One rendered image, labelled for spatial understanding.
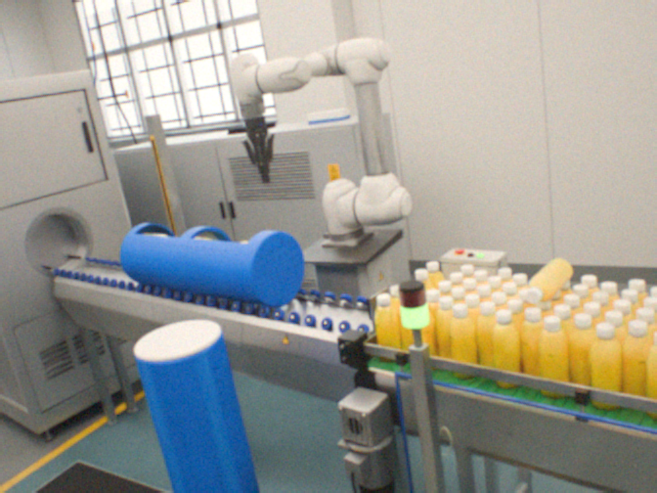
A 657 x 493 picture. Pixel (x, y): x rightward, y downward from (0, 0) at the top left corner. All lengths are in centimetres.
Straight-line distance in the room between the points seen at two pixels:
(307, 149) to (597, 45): 200
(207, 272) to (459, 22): 293
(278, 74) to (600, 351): 125
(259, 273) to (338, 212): 57
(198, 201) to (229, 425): 267
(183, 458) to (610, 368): 128
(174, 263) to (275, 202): 163
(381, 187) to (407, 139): 239
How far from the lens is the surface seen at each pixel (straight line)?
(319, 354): 207
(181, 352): 187
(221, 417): 198
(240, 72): 211
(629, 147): 447
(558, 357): 158
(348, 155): 363
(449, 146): 473
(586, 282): 181
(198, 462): 203
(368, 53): 246
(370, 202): 250
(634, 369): 157
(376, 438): 178
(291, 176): 388
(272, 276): 222
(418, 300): 141
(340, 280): 263
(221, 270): 227
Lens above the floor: 176
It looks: 17 degrees down
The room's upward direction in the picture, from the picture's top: 9 degrees counter-clockwise
